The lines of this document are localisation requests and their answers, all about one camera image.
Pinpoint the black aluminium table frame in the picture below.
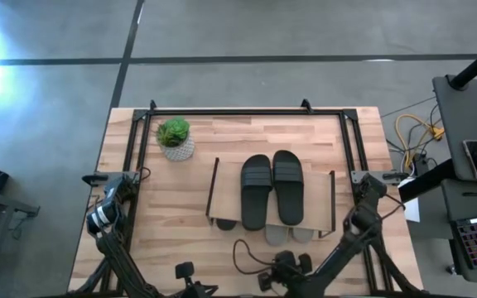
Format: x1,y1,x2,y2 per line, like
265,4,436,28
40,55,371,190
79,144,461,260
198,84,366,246
97,99,424,297

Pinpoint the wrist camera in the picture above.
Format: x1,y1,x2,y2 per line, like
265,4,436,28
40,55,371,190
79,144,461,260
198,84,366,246
175,261,195,280
274,250,296,268

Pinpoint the black diagonal beam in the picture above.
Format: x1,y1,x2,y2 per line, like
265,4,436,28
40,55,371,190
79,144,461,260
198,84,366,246
397,127,477,204

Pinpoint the grey side table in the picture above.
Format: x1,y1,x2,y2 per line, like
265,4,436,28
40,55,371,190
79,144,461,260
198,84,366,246
431,74,477,183

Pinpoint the dark grey desk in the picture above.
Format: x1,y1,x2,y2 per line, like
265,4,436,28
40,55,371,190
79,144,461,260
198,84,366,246
441,178,477,286

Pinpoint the black power strip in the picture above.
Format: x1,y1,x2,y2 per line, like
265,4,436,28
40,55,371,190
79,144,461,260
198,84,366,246
412,151,430,177

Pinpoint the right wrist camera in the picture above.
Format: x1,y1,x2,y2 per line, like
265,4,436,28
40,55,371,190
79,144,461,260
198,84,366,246
274,250,296,268

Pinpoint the black slide sandal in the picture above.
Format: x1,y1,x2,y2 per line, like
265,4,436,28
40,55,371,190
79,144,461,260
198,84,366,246
240,154,274,232
214,218,238,232
272,149,306,227

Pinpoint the green plant in patterned pot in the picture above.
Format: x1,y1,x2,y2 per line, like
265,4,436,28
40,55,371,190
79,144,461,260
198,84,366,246
156,117,195,162

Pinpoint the white paper sheet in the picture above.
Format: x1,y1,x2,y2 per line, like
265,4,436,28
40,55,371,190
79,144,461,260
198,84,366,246
398,176,422,224

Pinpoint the wooden shelf with black legs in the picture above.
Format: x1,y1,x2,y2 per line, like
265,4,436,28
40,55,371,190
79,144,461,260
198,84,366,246
205,156,337,240

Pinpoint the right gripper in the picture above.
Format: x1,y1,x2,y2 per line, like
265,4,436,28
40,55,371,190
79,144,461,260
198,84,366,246
258,252,314,293

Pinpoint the grey slide sandal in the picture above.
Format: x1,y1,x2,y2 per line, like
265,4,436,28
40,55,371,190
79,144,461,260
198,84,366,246
264,223,290,247
291,225,316,244

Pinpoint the yellow cable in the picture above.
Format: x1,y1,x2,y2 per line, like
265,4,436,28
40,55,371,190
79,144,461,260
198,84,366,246
394,113,446,171

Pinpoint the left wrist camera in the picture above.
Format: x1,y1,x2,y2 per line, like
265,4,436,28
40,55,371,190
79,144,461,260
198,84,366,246
175,261,195,280

